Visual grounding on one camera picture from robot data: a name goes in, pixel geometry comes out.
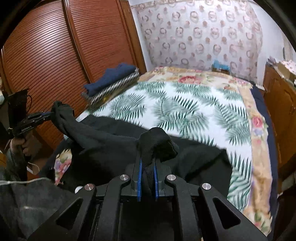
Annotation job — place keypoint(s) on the wooden dresser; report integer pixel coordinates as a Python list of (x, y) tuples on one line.
[(279, 98)]

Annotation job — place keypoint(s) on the cardboard box on dresser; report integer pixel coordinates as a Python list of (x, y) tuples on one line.
[(286, 69)]

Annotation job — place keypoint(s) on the navy folded garment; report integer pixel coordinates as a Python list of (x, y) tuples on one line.
[(110, 76)]

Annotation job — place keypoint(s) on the ring patterned curtain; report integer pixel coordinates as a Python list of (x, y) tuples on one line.
[(195, 34)]

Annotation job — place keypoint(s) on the brown louvered wardrobe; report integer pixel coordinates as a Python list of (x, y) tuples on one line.
[(56, 47)]

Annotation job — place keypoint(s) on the person left hand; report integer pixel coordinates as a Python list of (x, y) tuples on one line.
[(28, 146)]

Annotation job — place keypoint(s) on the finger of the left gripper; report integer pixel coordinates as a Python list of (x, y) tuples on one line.
[(47, 114)]

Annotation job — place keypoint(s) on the black printed t-shirt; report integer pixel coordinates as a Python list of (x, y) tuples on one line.
[(103, 147)]

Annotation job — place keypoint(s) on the blue small box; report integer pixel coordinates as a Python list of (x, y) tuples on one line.
[(218, 67)]

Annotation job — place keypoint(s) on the paisley patterned folded garment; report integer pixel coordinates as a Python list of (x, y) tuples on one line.
[(107, 92)]

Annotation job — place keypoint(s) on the palm leaf bedsheet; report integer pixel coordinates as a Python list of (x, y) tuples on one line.
[(206, 114)]

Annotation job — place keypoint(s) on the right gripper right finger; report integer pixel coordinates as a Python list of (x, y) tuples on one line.
[(200, 212)]

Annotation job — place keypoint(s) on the floral blanket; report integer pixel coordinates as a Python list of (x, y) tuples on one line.
[(258, 209)]

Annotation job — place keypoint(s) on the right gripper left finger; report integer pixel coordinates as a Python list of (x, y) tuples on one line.
[(94, 212)]

